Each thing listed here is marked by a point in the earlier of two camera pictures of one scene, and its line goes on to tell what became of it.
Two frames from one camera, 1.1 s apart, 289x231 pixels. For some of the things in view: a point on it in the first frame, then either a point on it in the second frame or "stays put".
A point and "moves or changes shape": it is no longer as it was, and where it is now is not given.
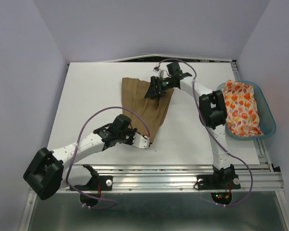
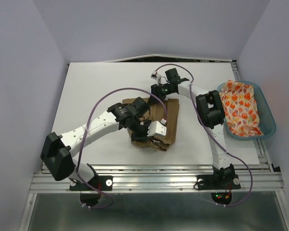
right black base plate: x=218 y=182 stays put
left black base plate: x=93 y=188 stays put
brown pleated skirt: x=151 y=111 moves or changes shape
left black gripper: x=132 y=131 → x=143 y=137
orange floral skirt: x=242 y=114 stays put
